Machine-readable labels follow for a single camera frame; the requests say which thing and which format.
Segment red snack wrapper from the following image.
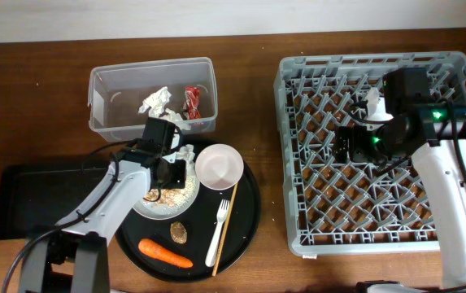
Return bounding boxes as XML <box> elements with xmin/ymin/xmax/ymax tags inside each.
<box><xmin>183</xmin><ymin>86</ymin><xmax>201</xmax><ymax>120</ymax></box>

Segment white tissue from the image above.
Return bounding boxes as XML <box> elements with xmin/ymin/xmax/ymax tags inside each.
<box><xmin>176</xmin><ymin>144</ymin><xmax>195</xmax><ymax>164</ymax></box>
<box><xmin>137</xmin><ymin>86</ymin><xmax>194</xmax><ymax>132</ymax></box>

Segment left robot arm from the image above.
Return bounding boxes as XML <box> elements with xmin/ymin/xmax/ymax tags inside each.
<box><xmin>12</xmin><ymin>118</ymin><xmax>185</xmax><ymax>292</ymax></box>

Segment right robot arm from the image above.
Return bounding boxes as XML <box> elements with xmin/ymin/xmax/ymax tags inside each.
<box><xmin>333</xmin><ymin>68</ymin><xmax>466</xmax><ymax>292</ymax></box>

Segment grey dishwasher rack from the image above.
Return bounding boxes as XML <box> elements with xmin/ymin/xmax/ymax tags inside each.
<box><xmin>274</xmin><ymin>51</ymin><xmax>466</xmax><ymax>258</ymax></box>

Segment peanut shell scraps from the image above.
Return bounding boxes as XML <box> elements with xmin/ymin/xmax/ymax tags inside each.
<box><xmin>142</xmin><ymin>189</ymin><xmax>189</xmax><ymax>208</ymax></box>

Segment grey plate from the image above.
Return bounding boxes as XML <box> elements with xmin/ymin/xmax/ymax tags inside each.
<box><xmin>133</xmin><ymin>162</ymin><xmax>200</xmax><ymax>220</ymax></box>

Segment pink bowl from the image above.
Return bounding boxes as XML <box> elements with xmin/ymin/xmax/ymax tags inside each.
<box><xmin>195</xmin><ymin>144</ymin><xmax>244</xmax><ymax>190</ymax></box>

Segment brown walnut shell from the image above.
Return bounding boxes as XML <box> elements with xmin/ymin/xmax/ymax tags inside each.
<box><xmin>170</xmin><ymin>221</ymin><xmax>188</xmax><ymax>244</ymax></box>

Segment white plastic fork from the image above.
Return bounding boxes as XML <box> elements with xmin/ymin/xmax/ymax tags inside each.
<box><xmin>205</xmin><ymin>199</ymin><xmax>229</xmax><ymax>267</ymax></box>

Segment wooden chopstick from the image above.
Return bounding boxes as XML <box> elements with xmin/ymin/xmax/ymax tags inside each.
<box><xmin>211</xmin><ymin>181</ymin><xmax>239</xmax><ymax>277</ymax></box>

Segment orange carrot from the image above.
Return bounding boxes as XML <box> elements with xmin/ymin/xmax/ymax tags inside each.
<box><xmin>138</xmin><ymin>238</ymin><xmax>194</xmax><ymax>269</ymax></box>

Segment round black tray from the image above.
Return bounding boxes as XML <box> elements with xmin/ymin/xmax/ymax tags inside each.
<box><xmin>115</xmin><ymin>164</ymin><xmax>261</xmax><ymax>282</ymax></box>

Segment clear plastic bin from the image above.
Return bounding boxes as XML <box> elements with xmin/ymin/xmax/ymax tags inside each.
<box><xmin>88</xmin><ymin>57</ymin><xmax>218</xmax><ymax>142</ymax></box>

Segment black rectangular tray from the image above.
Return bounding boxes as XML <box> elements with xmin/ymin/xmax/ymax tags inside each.
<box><xmin>0</xmin><ymin>160</ymin><xmax>107</xmax><ymax>240</ymax></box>

